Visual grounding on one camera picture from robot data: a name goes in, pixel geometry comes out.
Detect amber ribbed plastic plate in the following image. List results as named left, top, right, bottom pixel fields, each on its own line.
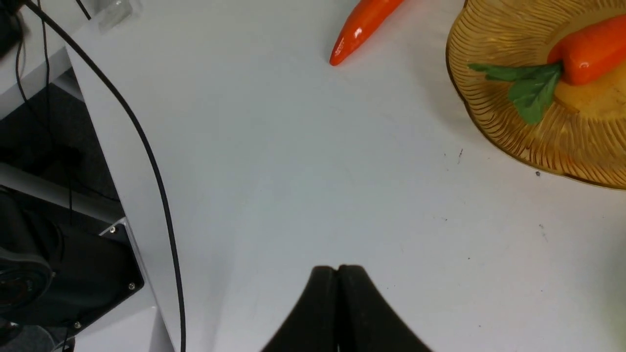
left=446, top=0, right=626, bottom=190

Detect black camera cable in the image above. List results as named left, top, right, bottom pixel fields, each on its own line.
left=22, top=0, right=187, bottom=352

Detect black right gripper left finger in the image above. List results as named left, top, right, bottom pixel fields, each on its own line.
left=263, top=266, right=338, bottom=352

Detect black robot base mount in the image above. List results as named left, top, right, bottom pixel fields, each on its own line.
left=0, top=190, right=145, bottom=332

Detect thin black wires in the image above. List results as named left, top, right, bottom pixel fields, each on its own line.
left=14, top=0, right=93, bottom=230

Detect toy carrot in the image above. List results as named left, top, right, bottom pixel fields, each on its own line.
left=329, top=0, right=404, bottom=66
left=468, top=14, right=626, bottom=125

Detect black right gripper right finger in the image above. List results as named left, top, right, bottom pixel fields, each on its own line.
left=337, top=265, right=431, bottom=352

